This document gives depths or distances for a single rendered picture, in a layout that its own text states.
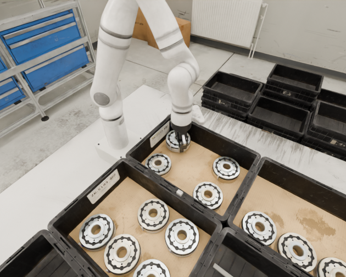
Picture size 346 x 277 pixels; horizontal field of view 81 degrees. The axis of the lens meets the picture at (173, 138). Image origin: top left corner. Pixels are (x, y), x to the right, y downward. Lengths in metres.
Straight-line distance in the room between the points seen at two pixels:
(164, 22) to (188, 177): 0.52
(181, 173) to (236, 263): 0.34
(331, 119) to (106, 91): 1.62
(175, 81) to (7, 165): 1.99
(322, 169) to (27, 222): 1.30
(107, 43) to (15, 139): 2.03
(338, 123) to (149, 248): 1.59
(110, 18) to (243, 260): 0.77
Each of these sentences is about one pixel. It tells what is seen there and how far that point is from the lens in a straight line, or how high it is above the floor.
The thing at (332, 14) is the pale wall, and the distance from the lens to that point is 3.39.
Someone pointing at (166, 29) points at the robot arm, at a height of 1.31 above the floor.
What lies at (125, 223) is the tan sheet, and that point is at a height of 0.83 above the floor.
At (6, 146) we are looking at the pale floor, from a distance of 2.54.
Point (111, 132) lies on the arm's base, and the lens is 0.88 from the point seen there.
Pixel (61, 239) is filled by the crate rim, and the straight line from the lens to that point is 0.68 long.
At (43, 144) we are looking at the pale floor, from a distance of 2.34.
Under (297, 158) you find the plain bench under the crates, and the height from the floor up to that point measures 0.70.
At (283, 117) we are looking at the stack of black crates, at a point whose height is 0.38.
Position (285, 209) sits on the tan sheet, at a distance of 0.83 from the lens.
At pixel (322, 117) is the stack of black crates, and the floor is 0.49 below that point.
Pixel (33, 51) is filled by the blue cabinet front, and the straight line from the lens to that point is 2.40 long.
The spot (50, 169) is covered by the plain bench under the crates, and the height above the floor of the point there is 0.70.
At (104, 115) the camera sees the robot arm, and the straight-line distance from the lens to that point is 0.83.
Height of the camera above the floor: 1.51
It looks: 48 degrees down
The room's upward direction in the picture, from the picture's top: straight up
